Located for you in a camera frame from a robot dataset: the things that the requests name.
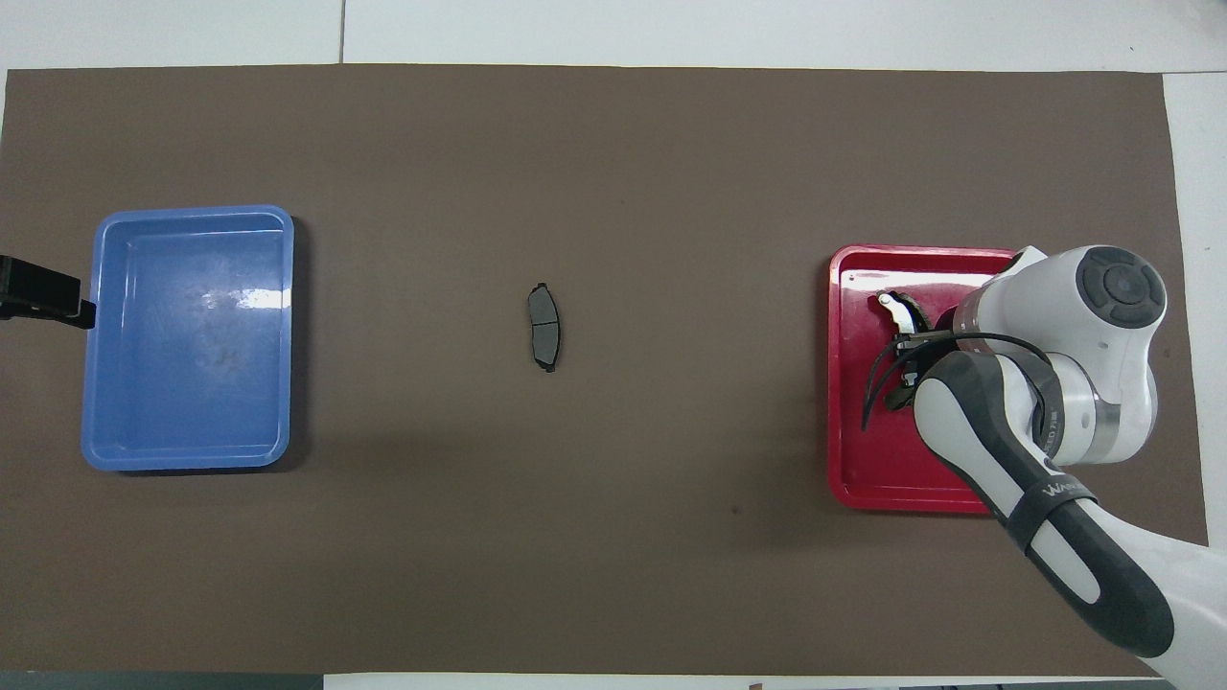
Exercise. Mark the red plastic tray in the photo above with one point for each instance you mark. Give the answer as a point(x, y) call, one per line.
point(863, 460)

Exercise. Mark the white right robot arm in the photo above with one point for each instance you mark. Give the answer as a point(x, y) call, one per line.
point(1102, 383)

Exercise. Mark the curved brake shoe silver plate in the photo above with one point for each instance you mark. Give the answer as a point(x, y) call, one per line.
point(893, 307)

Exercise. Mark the grey brake pad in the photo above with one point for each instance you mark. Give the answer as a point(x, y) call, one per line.
point(544, 331)

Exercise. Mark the brown table mat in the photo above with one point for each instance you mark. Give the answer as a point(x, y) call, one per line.
point(613, 192)

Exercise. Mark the blue plastic tray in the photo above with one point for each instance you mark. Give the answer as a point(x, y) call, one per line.
point(182, 383)

